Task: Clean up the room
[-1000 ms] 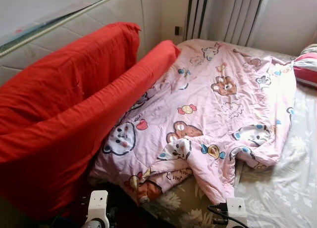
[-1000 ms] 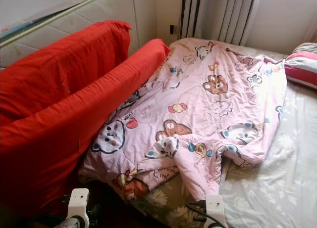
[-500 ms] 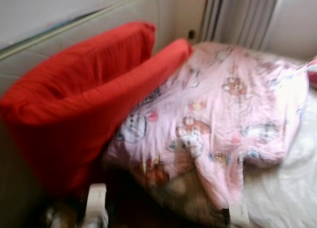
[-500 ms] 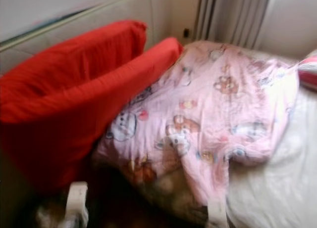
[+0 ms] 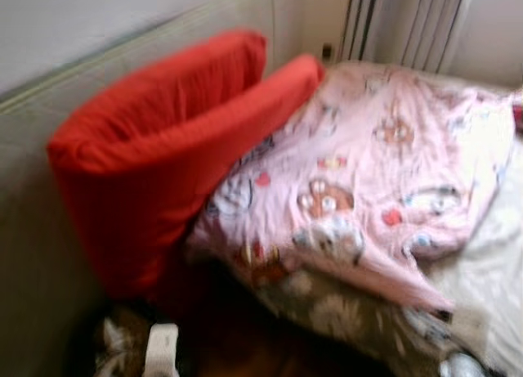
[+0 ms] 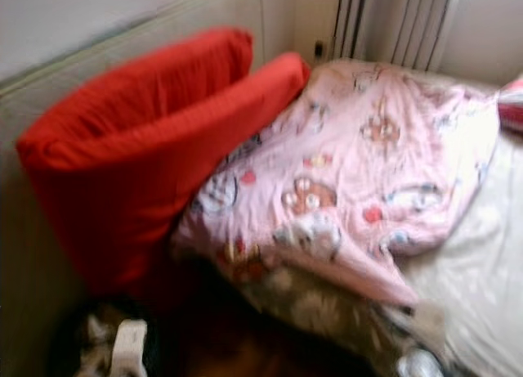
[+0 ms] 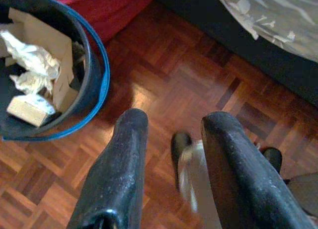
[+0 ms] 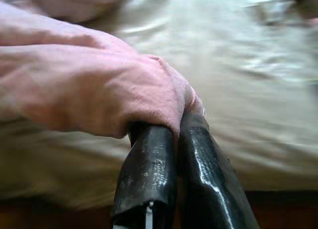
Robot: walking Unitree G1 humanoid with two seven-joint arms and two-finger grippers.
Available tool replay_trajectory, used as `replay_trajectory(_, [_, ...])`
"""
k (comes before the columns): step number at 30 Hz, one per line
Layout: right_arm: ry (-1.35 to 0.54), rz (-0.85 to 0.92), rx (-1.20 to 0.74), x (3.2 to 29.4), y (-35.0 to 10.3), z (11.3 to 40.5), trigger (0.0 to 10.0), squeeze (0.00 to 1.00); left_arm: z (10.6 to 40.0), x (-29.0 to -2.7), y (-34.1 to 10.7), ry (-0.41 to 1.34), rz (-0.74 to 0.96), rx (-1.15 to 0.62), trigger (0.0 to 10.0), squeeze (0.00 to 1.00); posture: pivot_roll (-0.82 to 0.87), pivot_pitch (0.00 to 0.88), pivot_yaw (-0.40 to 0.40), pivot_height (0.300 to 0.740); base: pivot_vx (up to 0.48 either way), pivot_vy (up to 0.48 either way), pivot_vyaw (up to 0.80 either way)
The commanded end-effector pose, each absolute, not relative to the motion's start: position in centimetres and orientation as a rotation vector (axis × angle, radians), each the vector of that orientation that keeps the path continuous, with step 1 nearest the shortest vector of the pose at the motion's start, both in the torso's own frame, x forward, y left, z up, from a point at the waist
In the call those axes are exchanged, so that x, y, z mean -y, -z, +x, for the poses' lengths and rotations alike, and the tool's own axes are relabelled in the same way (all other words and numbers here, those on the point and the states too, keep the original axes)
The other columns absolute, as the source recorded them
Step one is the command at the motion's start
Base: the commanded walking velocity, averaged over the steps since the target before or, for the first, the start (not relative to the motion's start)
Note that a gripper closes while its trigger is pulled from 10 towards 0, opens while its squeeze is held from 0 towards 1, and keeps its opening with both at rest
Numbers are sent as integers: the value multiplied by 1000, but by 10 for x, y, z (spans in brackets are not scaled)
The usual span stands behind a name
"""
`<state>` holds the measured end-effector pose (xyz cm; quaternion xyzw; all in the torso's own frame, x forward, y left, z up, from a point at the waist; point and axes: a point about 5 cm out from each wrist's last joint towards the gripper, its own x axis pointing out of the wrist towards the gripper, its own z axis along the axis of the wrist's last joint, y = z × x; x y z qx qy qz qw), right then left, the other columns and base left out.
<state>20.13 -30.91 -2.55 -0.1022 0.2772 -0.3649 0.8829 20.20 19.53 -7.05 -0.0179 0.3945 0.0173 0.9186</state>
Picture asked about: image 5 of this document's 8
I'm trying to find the pink cartoon print blanket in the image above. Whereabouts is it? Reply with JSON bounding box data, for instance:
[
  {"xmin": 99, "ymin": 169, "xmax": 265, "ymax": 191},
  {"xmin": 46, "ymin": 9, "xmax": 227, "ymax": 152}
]
[{"xmin": 186, "ymin": 61, "xmax": 523, "ymax": 312}]

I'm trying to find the grey pleated curtain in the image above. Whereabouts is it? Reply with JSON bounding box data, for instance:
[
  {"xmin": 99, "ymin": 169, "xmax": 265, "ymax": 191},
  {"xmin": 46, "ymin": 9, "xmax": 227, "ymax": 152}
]
[{"xmin": 339, "ymin": 0, "xmax": 475, "ymax": 74}]

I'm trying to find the red folded cushion mattress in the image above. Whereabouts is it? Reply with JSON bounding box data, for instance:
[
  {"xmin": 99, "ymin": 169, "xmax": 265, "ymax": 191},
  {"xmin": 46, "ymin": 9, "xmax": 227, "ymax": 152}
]
[{"xmin": 47, "ymin": 28, "xmax": 325, "ymax": 300}]

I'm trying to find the black round waste bin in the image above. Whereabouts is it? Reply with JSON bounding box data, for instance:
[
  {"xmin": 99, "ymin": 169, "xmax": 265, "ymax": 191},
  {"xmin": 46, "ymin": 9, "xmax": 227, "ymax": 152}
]
[{"xmin": 69, "ymin": 299, "xmax": 197, "ymax": 377}]

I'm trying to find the quilted white green mattress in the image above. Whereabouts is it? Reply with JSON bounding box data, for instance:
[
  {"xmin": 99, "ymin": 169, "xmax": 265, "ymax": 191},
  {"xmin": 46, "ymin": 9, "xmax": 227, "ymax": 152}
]
[{"xmin": 0, "ymin": 0, "xmax": 275, "ymax": 377}]

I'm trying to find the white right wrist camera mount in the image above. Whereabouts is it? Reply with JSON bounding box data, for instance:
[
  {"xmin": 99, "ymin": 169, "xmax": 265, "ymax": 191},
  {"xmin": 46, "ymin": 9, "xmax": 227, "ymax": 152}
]
[{"xmin": 448, "ymin": 307, "xmax": 491, "ymax": 353}]

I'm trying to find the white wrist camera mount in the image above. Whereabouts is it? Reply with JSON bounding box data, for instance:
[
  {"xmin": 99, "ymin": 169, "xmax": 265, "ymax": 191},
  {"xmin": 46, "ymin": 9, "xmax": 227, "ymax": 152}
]
[
  {"xmin": 143, "ymin": 322, "xmax": 181, "ymax": 377},
  {"xmin": 448, "ymin": 307, "xmax": 491, "ymax": 353}
]

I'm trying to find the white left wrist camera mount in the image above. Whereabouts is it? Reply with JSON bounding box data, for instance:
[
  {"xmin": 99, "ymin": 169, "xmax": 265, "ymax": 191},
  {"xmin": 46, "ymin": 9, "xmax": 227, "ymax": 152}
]
[{"xmin": 143, "ymin": 322, "xmax": 181, "ymax": 377}]

